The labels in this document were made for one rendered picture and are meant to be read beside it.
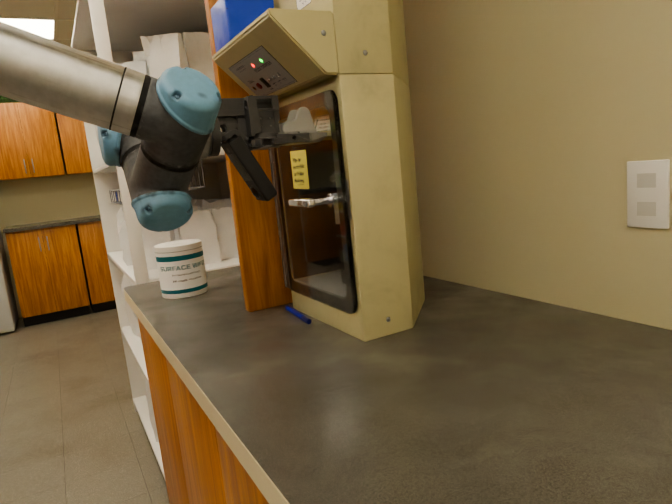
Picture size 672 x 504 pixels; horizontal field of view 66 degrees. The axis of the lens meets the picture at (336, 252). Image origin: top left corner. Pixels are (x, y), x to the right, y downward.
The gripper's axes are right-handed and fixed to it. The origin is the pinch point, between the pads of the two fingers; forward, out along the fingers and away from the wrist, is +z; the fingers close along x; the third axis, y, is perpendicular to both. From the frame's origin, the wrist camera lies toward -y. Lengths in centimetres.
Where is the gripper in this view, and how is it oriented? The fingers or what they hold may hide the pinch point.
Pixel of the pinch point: (320, 139)
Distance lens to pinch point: 93.1
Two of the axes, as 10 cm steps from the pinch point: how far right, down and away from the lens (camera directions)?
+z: 8.7, -1.7, 4.6
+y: -1.0, -9.8, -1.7
